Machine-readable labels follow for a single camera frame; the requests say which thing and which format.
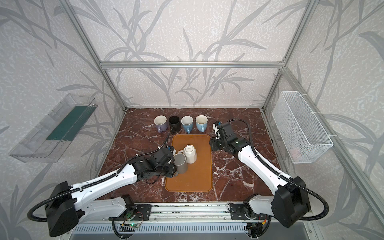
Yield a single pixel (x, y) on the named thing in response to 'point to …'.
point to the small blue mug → (187, 122)
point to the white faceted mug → (190, 153)
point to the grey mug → (180, 162)
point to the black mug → (175, 123)
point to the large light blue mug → (201, 121)
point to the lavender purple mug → (161, 121)
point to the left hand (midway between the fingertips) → (177, 165)
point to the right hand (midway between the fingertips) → (212, 136)
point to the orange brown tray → (199, 177)
